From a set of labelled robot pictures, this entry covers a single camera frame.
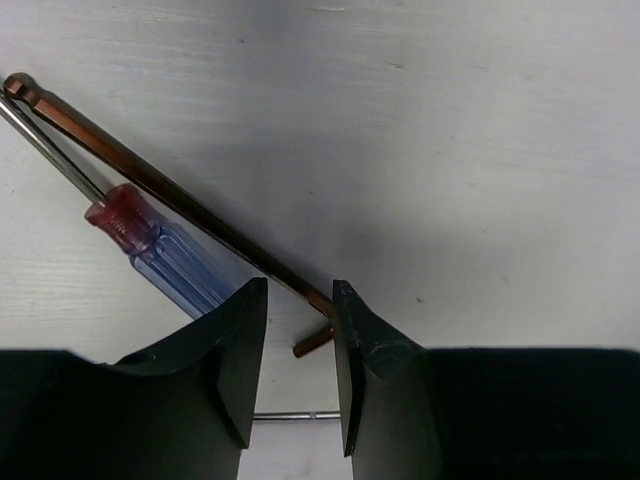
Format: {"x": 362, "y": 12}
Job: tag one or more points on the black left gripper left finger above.
{"x": 181, "y": 408}

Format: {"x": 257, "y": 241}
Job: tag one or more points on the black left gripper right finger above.
{"x": 410, "y": 412}

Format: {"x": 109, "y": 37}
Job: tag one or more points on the medium brown hex key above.
{"x": 83, "y": 131}

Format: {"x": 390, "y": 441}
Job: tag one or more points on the red blue handled screwdriver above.
{"x": 161, "y": 251}

